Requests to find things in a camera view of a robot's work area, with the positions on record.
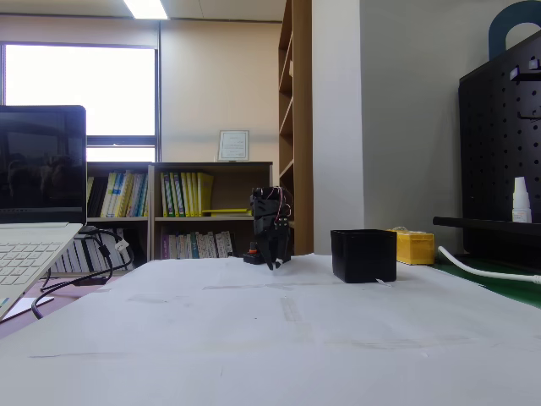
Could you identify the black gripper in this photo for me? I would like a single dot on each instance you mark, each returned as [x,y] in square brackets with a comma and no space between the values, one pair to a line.
[270,238]

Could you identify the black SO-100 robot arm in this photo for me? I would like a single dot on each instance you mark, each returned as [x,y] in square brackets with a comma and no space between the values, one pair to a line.
[266,207]

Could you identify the black square container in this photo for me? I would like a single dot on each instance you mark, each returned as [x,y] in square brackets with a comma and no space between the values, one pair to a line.
[363,256]

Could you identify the yellow box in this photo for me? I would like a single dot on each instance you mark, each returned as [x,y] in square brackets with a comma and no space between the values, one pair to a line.
[416,249]

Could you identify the white paper table cover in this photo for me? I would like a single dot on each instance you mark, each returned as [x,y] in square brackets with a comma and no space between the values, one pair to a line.
[270,347]

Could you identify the low wooden bookshelf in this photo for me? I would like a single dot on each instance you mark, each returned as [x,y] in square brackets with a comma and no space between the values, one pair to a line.
[228,169]
[118,165]

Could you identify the framed white certificate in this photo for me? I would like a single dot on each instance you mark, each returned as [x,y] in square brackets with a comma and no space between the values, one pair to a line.
[233,146]

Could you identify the tall wooden bookshelf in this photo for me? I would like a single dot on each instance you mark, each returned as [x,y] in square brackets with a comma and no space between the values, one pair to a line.
[302,127]

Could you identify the black binder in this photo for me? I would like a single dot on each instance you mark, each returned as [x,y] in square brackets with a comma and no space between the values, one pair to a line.
[98,196]

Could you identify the black laptop adapter plug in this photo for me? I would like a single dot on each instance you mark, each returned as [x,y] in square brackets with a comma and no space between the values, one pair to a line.
[88,232]

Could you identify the green mat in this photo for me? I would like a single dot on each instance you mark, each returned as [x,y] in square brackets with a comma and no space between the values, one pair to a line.
[507,287]

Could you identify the black pegboard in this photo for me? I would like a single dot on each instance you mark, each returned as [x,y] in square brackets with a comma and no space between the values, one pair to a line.
[494,160]

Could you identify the white laptop with dark screen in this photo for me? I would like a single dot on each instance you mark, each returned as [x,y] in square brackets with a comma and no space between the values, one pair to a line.
[42,169]

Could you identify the white card with coloured edge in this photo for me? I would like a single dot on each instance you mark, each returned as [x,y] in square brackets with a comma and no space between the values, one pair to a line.
[29,305]

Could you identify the white plastic bottle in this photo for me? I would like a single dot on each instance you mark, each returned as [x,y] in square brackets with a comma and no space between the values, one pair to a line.
[521,203]

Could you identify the ceiling light panel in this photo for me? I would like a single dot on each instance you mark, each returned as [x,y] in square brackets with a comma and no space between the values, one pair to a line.
[145,8]

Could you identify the white pegboard clip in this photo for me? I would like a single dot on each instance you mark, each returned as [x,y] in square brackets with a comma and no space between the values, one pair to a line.
[533,64]
[513,74]

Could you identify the dark blue arch panel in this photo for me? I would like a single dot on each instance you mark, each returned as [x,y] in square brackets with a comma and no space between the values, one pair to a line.
[498,29]

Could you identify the black shelf rail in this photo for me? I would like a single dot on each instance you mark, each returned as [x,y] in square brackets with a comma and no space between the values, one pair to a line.
[486,225]

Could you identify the window with dark frame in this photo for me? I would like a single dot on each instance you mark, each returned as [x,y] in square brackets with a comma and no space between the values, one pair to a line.
[80,89]

